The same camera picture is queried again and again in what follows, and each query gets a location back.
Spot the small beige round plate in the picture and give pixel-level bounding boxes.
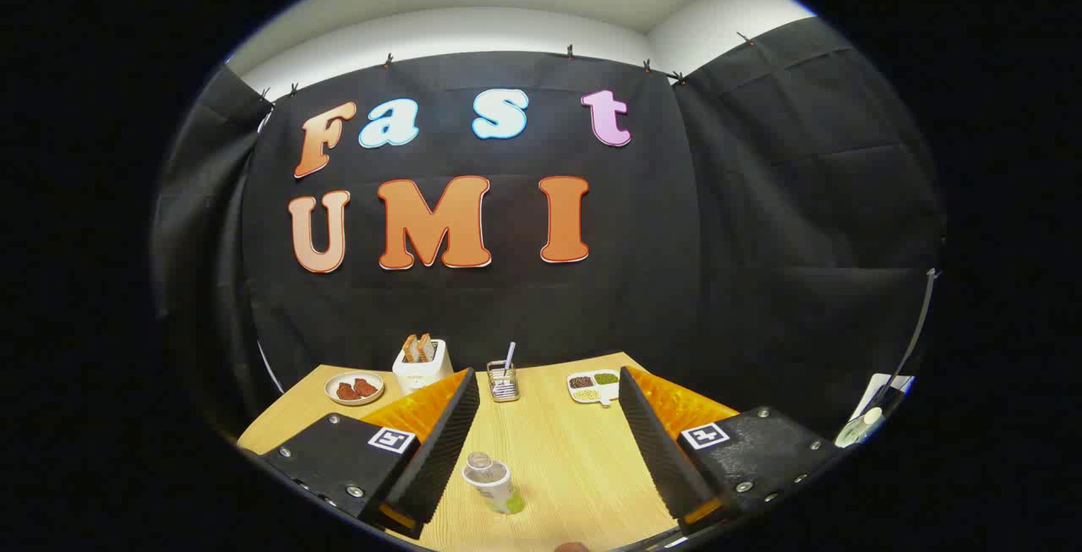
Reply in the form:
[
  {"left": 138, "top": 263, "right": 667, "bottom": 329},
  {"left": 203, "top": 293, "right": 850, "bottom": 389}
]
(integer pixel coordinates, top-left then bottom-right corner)
[{"left": 325, "top": 371, "right": 385, "bottom": 407}]

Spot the metal wire holder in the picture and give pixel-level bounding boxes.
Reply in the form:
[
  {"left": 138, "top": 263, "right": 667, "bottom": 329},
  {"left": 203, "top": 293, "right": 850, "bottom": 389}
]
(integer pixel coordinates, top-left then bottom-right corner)
[{"left": 487, "top": 360, "right": 520, "bottom": 403}]

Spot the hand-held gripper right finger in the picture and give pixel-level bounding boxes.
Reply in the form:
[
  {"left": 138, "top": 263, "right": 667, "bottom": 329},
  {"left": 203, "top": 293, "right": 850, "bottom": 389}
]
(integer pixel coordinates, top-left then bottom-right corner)
[{"left": 618, "top": 365, "right": 838, "bottom": 538}]

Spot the white paper sheet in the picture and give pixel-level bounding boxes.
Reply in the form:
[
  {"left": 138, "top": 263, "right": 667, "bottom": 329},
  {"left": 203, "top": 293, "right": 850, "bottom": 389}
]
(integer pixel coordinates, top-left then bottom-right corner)
[{"left": 850, "top": 373, "right": 915, "bottom": 422}]

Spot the pale rounded object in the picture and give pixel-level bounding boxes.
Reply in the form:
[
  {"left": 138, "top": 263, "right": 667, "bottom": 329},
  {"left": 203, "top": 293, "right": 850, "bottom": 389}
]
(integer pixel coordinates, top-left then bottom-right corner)
[{"left": 835, "top": 407, "right": 884, "bottom": 449}]

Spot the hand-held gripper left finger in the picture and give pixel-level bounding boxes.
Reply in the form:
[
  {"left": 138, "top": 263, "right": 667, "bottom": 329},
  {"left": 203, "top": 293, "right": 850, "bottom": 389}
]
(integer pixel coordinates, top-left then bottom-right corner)
[{"left": 260, "top": 368, "right": 481, "bottom": 541}]

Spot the white divided bean dish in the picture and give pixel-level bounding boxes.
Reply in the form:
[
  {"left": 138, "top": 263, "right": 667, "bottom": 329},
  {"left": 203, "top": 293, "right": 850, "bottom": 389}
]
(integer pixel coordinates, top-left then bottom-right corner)
[{"left": 566, "top": 370, "right": 622, "bottom": 407}]

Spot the wooden table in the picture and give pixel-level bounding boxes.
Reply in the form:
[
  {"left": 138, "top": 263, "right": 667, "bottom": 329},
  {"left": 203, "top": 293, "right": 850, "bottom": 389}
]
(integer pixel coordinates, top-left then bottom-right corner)
[{"left": 237, "top": 352, "right": 745, "bottom": 552}]

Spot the white toaster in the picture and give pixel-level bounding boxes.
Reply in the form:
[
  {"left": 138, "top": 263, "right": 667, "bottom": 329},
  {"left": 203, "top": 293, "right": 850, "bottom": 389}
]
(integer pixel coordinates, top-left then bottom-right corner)
[{"left": 392, "top": 339, "right": 455, "bottom": 395}]

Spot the clear plastic juice bottle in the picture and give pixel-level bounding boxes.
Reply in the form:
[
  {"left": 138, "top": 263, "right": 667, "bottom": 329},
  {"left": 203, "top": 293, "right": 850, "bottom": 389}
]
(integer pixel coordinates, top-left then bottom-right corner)
[{"left": 462, "top": 451, "right": 527, "bottom": 516}]

